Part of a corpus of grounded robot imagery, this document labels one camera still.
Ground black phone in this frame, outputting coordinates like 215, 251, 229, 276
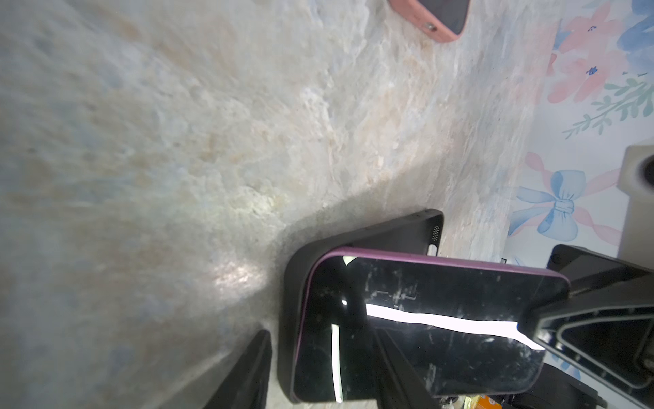
290, 247, 570, 403
419, 0, 470, 35

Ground black phone case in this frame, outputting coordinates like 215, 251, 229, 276
278, 208, 445, 402

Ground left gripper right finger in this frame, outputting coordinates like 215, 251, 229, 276
372, 328, 440, 409

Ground pink phone case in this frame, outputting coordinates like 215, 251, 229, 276
388, 0, 465, 43

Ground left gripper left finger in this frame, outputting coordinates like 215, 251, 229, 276
204, 329, 273, 409

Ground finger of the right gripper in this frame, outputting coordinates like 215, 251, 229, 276
547, 245, 653, 296
518, 278, 653, 408

